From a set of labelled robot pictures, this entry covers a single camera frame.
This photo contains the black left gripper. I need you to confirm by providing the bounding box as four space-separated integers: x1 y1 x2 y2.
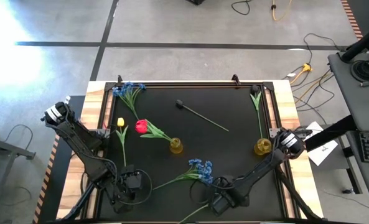
119 164 144 203

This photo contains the yellow artificial tulip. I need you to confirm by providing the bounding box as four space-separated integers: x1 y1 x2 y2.
115 117 129 168
177 203 210 224

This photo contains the blue artificial flower bunch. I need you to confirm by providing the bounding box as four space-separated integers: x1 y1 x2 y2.
152 158 215 190
111 82 147 121

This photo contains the red artificial tulip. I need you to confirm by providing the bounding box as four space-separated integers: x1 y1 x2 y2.
134 119 175 143

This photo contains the black tulip bare stem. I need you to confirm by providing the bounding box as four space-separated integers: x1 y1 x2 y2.
175 99 230 133

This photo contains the ribbed yellow glass vase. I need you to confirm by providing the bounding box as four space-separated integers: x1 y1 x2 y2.
169 137 184 155

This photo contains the dimpled yellow glass vase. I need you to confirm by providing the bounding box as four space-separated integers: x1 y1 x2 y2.
254 138 273 156

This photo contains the black table mat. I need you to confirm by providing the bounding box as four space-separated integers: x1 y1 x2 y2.
100 85 285 221

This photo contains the black striped-edge floor mat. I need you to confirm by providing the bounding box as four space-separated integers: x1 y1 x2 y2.
33 95 90 224

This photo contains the white paper sheet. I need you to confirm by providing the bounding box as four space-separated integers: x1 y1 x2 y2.
304 120 339 167

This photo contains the grey metal stand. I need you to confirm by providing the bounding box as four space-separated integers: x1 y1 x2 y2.
0 124 37 218

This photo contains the black desk foot bar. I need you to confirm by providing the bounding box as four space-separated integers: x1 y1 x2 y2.
304 114 359 152

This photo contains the grey office desk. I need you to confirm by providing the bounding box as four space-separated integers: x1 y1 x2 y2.
327 51 369 208

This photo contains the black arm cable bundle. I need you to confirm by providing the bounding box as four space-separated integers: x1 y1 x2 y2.
59 183 95 222
276 167 320 221

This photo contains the yellow extension cord with plug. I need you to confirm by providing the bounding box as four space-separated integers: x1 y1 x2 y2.
289 63 313 85

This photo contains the coiled black cable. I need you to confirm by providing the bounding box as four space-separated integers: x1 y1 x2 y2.
349 58 369 83

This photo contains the black looped floor cable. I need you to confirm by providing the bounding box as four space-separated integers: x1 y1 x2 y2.
230 0 252 16

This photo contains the yellow floor cord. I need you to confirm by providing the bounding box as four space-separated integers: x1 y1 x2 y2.
270 0 294 22

